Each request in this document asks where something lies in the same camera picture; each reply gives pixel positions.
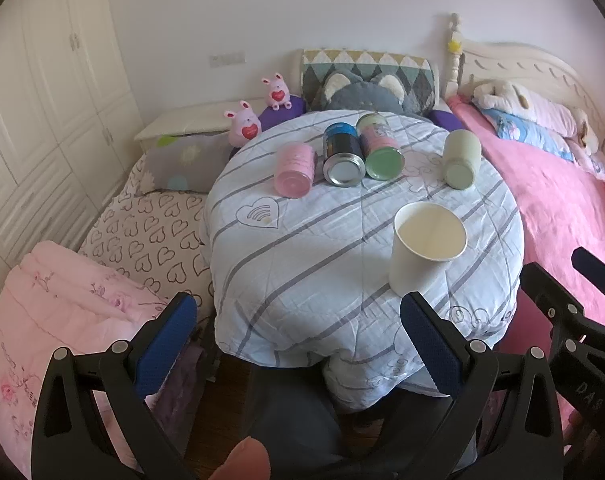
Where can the white plush dog toy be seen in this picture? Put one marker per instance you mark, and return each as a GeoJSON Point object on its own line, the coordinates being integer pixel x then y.
{"type": "Point", "coordinates": [571, 122]}

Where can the pink plush bunny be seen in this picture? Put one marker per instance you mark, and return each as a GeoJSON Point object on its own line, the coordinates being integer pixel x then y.
{"type": "Point", "coordinates": [278, 95]}
{"type": "Point", "coordinates": [245, 125]}

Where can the heart pattern bed sheet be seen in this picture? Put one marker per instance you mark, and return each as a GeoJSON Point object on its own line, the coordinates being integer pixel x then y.
{"type": "Point", "coordinates": [153, 239]}

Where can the blue cartoon pillow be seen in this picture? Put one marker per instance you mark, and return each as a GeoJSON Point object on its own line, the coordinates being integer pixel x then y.
{"type": "Point", "coordinates": [510, 127]}

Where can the pink plush bunny back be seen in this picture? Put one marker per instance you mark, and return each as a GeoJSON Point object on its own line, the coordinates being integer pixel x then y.
{"type": "Point", "coordinates": [278, 95]}

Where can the cream wardrobe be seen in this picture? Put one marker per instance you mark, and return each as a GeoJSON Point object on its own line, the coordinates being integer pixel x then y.
{"type": "Point", "coordinates": [68, 122]}

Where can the striped light blue quilt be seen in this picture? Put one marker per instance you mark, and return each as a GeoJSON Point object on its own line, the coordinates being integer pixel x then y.
{"type": "Point", "coordinates": [304, 281]}

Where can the purple mattress cover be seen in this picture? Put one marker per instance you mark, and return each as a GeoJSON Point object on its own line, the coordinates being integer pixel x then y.
{"type": "Point", "coordinates": [441, 115]}

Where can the pink bottle green lid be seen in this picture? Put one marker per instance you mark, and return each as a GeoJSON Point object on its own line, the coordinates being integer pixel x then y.
{"type": "Point", "coordinates": [383, 158]}

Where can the grey cat cushion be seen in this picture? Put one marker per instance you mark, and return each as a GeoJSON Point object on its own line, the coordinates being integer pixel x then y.
{"type": "Point", "coordinates": [343, 90]}

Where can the wall power socket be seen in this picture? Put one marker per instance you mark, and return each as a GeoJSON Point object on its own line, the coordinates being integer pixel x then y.
{"type": "Point", "coordinates": [227, 59]}

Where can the pink fleece blanket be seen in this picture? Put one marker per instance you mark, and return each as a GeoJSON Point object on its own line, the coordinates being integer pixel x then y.
{"type": "Point", "coordinates": [549, 208]}

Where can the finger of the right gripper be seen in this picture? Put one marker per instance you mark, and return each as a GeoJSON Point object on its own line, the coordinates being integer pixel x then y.
{"type": "Point", "coordinates": [589, 266]}
{"type": "Point", "coordinates": [558, 305]}

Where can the pink plush bunny front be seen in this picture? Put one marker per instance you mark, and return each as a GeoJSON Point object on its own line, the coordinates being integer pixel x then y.
{"type": "Point", "coordinates": [245, 125]}

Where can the person's hand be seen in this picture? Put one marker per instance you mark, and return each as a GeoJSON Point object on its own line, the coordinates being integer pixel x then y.
{"type": "Point", "coordinates": [249, 460]}

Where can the cream wooden bed headboard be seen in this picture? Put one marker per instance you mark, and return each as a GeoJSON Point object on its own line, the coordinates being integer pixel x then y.
{"type": "Point", "coordinates": [470, 63]}

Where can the cream bedside table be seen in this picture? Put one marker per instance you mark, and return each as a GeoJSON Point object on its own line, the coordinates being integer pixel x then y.
{"type": "Point", "coordinates": [194, 119]}

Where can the diamond pattern headboard cushion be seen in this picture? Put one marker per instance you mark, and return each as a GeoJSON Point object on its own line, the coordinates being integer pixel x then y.
{"type": "Point", "coordinates": [419, 76]}

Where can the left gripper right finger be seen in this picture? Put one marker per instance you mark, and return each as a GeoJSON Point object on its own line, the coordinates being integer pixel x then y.
{"type": "Point", "coordinates": [525, 442]}

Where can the grey dotted pillow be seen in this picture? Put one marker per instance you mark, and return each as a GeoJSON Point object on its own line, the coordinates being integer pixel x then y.
{"type": "Point", "coordinates": [185, 163]}

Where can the black blue metal tumbler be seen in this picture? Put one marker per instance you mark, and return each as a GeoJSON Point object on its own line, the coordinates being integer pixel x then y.
{"type": "Point", "coordinates": [343, 158]}

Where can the pale green mug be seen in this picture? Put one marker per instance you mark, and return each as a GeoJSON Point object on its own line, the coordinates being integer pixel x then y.
{"type": "Point", "coordinates": [461, 159]}

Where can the white paper cup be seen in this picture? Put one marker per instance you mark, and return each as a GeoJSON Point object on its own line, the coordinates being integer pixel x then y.
{"type": "Point", "coordinates": [427, 238]}

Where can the light pink folded quilt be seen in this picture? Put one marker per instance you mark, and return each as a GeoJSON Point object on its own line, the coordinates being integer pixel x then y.
{"type": "Point", "coordinates": [57, 298]}

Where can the pink cup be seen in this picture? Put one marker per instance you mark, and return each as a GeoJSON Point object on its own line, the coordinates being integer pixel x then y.
{"type": "Point", "coordinates": [295, 170]}

